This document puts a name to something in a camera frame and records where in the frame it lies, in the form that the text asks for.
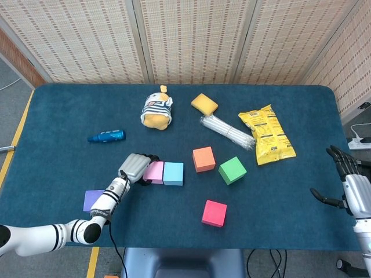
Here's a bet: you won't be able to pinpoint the teal felt table cover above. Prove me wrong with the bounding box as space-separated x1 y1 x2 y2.
0 83 362 252

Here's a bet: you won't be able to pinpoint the light blue foam cube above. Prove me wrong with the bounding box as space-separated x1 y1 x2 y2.
162 162 184 186

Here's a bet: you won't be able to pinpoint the green foam cube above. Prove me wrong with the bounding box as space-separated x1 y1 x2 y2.
217 156 248 186

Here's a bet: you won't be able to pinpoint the yellow plush toy striped shirt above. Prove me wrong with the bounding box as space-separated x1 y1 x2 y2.
140 85 174 130

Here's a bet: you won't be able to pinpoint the pink foam cube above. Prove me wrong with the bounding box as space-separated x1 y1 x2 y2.
143 160 165 185

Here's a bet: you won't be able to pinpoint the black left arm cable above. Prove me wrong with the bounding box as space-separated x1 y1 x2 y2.
108 170 130 278

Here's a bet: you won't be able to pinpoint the orange foam cube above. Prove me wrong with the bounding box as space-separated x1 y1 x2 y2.
192 146 216 173

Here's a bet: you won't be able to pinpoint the yellow snack bag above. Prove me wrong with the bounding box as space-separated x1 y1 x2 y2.
238 104 297 166

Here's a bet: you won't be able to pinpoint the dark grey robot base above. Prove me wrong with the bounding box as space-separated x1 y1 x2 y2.
120 247 246 278

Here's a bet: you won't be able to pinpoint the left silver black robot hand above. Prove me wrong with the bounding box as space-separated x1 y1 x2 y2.
117 153 161 186

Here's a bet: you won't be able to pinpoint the black floor cables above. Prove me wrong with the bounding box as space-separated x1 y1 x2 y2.
246 248 288 278

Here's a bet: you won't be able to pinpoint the red foam cube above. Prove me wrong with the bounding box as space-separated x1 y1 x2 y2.
201 199 228 228

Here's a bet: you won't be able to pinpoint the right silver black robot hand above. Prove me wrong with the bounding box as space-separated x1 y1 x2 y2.
310 145 371 218

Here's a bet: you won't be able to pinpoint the bundle of clear straws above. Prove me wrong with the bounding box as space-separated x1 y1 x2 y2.
199 114 256 151

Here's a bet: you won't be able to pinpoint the blue spray bottle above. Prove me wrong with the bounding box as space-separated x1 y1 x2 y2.
87 129 127 144

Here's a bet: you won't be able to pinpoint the woven bamboo folding screen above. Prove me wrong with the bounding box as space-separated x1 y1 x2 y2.
0 0 371 116

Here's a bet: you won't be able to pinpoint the purple foam cube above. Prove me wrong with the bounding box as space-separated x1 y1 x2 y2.
83 189 106 214

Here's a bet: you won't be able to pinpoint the white power cable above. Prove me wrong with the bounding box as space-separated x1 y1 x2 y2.
350 123 371 140

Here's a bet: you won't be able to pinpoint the yellow sponge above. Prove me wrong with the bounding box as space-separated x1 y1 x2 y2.
191 93 219 114

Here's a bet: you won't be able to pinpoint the white power strip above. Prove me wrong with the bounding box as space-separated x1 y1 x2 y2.
347 136 371 151

